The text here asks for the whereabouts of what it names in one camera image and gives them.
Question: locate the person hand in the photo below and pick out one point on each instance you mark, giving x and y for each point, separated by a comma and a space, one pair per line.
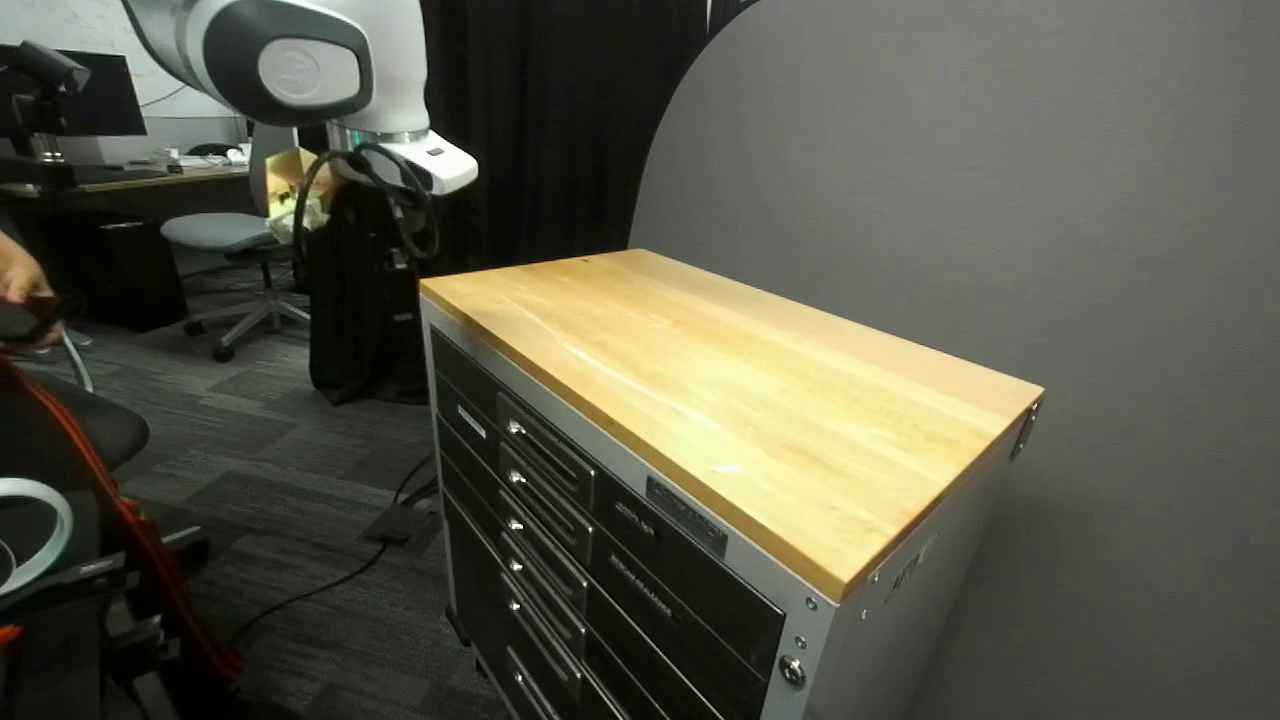
17, 274

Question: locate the steel tool drawer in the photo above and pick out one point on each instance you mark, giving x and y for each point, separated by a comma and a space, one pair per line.
466, 387

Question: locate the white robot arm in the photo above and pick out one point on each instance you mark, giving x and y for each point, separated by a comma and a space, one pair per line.
294, 63

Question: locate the black under desk cabinet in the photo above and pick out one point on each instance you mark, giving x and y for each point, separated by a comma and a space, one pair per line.
125, 274

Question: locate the wooden desk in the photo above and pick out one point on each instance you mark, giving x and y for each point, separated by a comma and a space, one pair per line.
123, 184

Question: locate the black chair seat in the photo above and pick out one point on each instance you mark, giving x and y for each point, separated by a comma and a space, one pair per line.
81, 425

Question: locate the black computer monitor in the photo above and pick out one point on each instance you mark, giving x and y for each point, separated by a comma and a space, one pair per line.
104, 92

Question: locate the grey office chair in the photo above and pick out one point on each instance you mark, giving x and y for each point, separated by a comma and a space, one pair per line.
220, 231

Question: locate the black curtain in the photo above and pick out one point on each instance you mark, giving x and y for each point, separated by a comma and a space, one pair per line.
560, 123

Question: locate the steel tool cabinet wooden top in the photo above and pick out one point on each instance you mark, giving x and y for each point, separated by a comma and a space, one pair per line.
721, 387

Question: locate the grey curved partition panel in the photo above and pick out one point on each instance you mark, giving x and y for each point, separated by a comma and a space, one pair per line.
1067, 202

